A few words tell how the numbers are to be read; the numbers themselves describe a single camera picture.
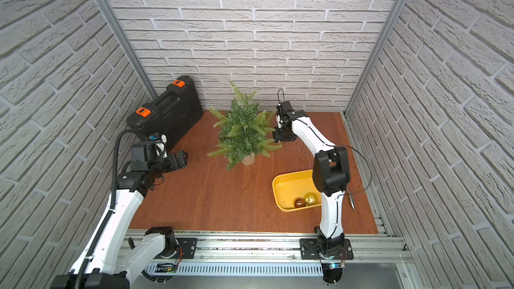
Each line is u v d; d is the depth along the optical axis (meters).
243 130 0.81
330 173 0.53
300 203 0.82
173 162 0.68
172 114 0.92
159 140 0.67
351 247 0.74
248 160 0.94
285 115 0.71
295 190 0.89
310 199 0.82
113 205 0.46
